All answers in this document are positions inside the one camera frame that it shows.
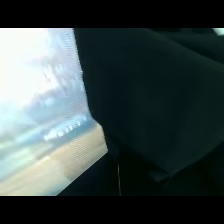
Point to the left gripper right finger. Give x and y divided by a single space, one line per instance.
136 185

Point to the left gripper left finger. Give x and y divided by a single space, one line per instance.
100 180

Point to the black garment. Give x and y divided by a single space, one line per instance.
150 90

